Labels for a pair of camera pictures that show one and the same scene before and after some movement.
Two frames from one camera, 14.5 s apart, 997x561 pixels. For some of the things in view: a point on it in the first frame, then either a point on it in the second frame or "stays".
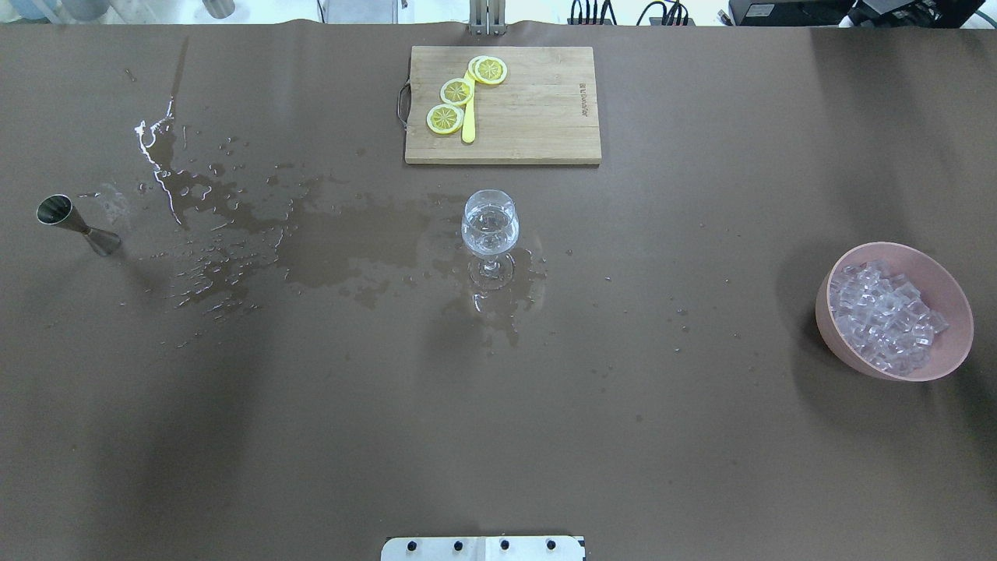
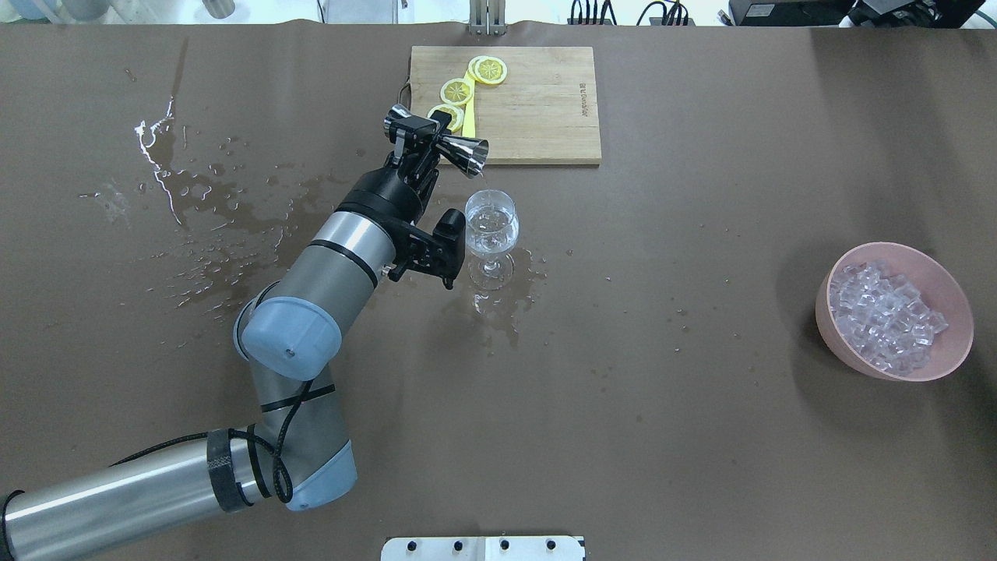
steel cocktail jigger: (58, 209) -> (467, 154)
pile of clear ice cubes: (883, 315) stays
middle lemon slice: (456, 91) stays
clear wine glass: (490, 228) stays
